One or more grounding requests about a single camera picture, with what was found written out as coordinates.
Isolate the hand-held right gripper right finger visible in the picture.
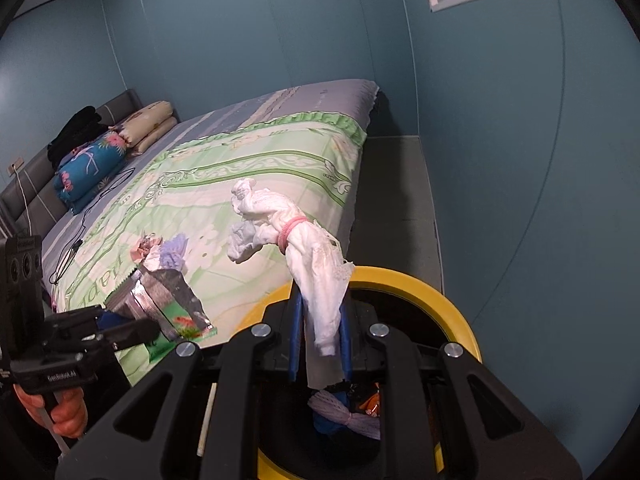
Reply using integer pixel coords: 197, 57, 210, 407
341, 307, 583, 480

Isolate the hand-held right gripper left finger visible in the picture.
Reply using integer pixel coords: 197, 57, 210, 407
55, 292, 304, 480

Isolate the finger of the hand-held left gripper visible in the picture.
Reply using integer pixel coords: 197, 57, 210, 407
75, 318, 162, 359
46, 307, 119, 337

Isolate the silver foil snack bag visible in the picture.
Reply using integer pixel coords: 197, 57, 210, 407
106, 264, 217, 344

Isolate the white cloth with pink scrunchie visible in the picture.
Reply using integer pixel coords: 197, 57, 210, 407
227, 177, 356, 391

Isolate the blue plastic bag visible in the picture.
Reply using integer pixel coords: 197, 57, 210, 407
312, 400, 351, 437

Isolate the purple foam fruit net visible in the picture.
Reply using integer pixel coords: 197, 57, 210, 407
157, 233, 192, 277

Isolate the black bin with yellow rim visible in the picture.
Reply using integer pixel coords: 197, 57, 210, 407
235, 266, 483, 480

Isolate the person's left hand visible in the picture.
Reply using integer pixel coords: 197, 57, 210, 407
14, 385, 89, 439

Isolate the orange wrapper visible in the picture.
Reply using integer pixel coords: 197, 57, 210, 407
360, 392, 384, 419

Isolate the crumpled paper wrapper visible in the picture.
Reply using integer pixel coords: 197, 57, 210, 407
132, 232, 164, 267

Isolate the grey padded headboard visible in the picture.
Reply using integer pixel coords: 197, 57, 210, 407
0, 89, 146, 237

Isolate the blue floral folded quilt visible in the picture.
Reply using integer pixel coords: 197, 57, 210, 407
53, 130, 129, 216

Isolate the green floral quilt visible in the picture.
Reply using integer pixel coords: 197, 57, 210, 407
47, 112, 368, 366

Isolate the black clothes pile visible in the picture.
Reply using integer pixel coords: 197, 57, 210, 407
46, 106, 112, 171

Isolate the beige folded quilt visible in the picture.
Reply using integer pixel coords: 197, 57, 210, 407
112, 101, 179, 156

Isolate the grey striped bed sheet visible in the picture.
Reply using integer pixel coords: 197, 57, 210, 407
40, 79, 381, 281

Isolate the black cable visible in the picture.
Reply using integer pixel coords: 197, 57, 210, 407
49, 166, 137, 287

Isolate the white charging cable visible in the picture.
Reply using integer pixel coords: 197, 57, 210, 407
17, 170, 37, 232

